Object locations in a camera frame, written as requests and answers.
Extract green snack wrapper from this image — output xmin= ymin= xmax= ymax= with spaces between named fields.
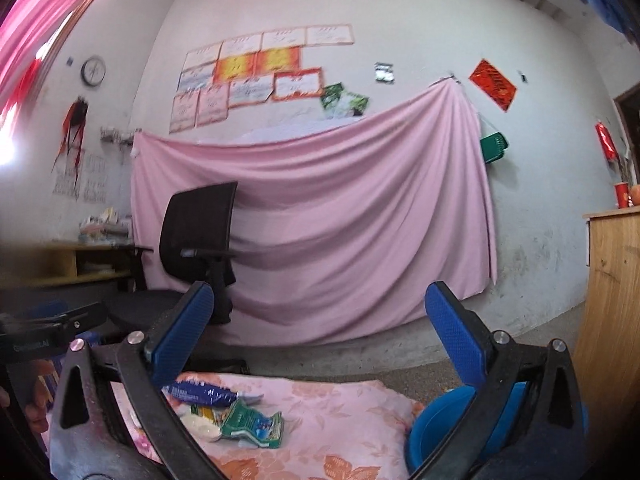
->
xmin=220 ymin=400 xmax=284 ymax=448

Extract blue plastic trash bin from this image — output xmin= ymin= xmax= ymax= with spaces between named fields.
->
xmin=405 ymin=382 xmax=526 ymax=474

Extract person's left hand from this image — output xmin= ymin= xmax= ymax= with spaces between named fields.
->
xmin=23 ymin=360 xmax=55 ymax=436

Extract dark blue snack bag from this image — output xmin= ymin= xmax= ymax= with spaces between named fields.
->
xmin=163 ymin=380 xmax=264 ymax=408

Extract wooden desk shelf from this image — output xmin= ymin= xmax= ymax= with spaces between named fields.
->
xmin=1 ymin=242 xmax=152 ymax=290

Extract yellow wrapper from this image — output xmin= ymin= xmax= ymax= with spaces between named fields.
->
xmin=177 ymin=404 xmax=231 ymax=442

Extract black office chair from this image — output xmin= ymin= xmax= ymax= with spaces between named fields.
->
xmin=101 ymin=181 xmax=238 ymax=344

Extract stack of books papers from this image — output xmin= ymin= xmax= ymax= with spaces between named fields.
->
xmin=78 ymin=208 xmax=131 ymax=246

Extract wooden cabinet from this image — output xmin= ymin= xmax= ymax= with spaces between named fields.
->
xmin=573 ymin=207 xmax=640 ymax=444

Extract pink floral table cloth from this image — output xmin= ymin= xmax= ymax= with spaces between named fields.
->
xmin=106 ymin=372 xmax=426 ymax=480

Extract pink hanging cloth sheet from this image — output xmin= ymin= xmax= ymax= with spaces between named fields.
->
xmin=131 ymin=79 xmax=498 ymax=347

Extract green hanging dustpan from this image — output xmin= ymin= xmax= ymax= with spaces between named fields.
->
xmin=480 ymin=132 xmax=509 ymax=165

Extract red cup on cabinet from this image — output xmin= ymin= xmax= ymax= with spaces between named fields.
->
xmin=614 ymin=182 xmax=630 ymax=209

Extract orange cup on cabinet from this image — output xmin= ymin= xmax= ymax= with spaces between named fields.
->
xmin=629 ymin=184 xmax=640 ymax=206

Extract red diamond paper poster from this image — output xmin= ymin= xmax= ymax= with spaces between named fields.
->
xmin=469 ymin=58 xmax=516 ymax=112

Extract green photo poster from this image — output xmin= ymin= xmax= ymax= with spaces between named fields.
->
xmin=320 ymin=82 xmax=369 ymax=118

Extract red tassel wall decoration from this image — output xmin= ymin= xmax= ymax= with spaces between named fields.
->
xmin=53 ymin=96 xmax=88 ymax=182

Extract wall certificates cluster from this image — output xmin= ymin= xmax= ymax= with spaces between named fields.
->
xmin=169 ymin=24 xmax=355 ymax=134

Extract small framed wall picture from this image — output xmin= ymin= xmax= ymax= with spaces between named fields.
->
xmin=374 ymin=62 xmax=395 ymax=84

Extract round wall clock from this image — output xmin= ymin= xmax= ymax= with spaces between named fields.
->
xmin=80 ymin=55 xmax=106 ymax=88

